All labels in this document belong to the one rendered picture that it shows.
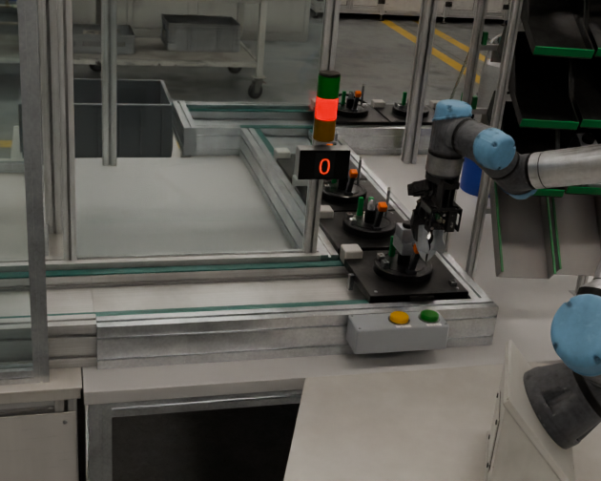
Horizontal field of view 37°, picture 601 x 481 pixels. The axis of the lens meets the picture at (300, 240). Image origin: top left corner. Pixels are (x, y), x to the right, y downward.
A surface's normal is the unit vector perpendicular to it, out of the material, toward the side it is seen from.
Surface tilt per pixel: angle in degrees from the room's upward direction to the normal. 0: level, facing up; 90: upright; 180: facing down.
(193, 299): 0
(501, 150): 91
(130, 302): 0
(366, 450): 0
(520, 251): 45
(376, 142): 90
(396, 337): 90
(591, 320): 61
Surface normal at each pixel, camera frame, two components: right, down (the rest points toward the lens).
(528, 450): -0.22, 0.37
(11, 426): 0.25, 0.41
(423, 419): 0.08, -0.91
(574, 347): -0.66, -0.29
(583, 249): 0.11, -0.36
